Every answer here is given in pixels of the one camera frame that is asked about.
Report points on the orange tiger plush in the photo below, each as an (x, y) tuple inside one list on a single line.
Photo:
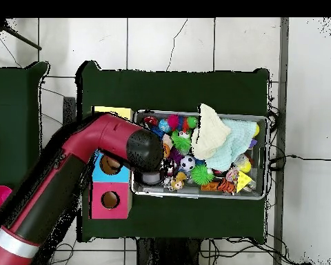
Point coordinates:
[(226, 186)]

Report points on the small soccer ball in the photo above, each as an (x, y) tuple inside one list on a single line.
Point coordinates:
[(187, 163)]

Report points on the dark green side tablecloth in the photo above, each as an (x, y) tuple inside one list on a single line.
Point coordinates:
[(13, 110)]

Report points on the green spiky monster with eyes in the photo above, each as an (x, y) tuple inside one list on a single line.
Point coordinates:
[(180, 142)]

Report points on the multicolour spiky caterpillar toy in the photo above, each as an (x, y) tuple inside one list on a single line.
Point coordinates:
[(173, 121)]

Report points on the wooden box with three holes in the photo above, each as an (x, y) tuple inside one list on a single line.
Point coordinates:
[(121, 209)]

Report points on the yellow cheese wedge toy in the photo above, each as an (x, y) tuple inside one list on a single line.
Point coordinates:
[(243, 179)]

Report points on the silver mesh bin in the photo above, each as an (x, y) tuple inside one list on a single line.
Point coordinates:
[(182, 193)]

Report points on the black upright panel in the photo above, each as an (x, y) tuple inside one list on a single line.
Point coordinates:
[(69, 110)]

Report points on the black tripod leg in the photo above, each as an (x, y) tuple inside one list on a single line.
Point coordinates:
[(22, 40)]

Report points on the light blue waffle cloth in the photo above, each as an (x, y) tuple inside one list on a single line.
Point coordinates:
[(234, 143)]

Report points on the green spiky ball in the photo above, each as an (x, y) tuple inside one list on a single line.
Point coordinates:
[(201, 174)]

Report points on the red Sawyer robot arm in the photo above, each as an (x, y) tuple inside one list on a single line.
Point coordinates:
[(113, 132)]

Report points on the cream waffle cloth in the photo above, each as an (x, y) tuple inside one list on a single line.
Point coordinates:
[(209, 135)]

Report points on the brown plush animal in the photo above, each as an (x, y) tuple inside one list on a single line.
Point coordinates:
[(178, 182)]

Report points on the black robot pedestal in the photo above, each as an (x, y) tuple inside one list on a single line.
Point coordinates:
[(168, 254)]

